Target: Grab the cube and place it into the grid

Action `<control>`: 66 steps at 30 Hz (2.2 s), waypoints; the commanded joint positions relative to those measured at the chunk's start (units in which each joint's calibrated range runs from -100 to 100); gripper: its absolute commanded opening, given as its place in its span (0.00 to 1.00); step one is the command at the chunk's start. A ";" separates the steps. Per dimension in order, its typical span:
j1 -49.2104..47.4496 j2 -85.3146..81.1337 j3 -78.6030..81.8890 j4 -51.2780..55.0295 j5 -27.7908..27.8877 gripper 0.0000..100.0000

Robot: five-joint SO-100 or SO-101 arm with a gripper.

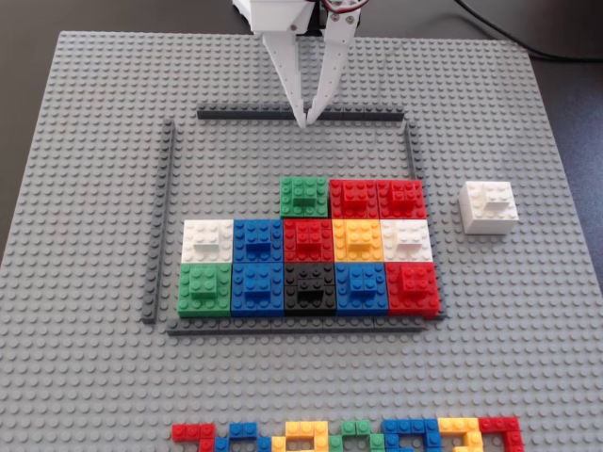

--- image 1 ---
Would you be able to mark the white brick cube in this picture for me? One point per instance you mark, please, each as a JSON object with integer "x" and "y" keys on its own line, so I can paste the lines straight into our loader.
{"x": 487, "y": 207}
{"x": 207, "y": 240}
{"x": 407, "y": 240}

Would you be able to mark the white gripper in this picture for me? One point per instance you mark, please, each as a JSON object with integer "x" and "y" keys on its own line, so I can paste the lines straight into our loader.
{"x": 279, "y": 53}

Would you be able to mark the green brick letter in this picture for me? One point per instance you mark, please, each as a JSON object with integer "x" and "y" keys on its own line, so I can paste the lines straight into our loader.
{"x": 355, "y": 427}

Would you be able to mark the gray studded baseplate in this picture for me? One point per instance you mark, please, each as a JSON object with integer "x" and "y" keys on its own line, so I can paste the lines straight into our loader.
{"x": 94, "y": 188}

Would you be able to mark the yellow brick cube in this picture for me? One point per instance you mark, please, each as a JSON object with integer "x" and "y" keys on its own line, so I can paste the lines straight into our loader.
{"x": 358, "y": 240}

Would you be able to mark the blue brick letter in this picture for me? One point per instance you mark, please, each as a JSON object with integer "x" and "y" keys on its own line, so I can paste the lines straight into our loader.
{"x": 242, "y": 431}
{"x": 410, "y": 426}

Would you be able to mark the red brick cube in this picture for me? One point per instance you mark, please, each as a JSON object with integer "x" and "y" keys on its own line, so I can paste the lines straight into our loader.
{"x": 354, "y": 198}
{"x": 308, "y": 240}
{"x": 402, "y": 198}
{"x": 413, "y": 288}

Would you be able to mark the blue brick cube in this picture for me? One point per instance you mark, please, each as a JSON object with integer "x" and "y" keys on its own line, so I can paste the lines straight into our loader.
{"x": 257, "y": 289}
{"x": 258, "y": 240}
{"x": 362, "y": 288}

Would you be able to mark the red brick letter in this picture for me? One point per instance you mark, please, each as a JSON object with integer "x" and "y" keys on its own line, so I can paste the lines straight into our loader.
{"x": 501, "y": 424}
{"x": 193, "y": 432}

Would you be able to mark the black brick cube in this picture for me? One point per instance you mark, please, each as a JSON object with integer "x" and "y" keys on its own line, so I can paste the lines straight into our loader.
{"x": 311, "y": 289}

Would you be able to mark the yellow brick letter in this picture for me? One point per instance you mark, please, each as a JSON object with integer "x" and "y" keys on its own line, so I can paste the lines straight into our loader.
{"x": 306, "y": 428}
{"x": 459, "y": 424}

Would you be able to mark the green brick cube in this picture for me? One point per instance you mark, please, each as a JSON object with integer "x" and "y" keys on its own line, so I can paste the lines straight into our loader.
{"x": 304, "y": 198}
{"x": 205, "y": 289}

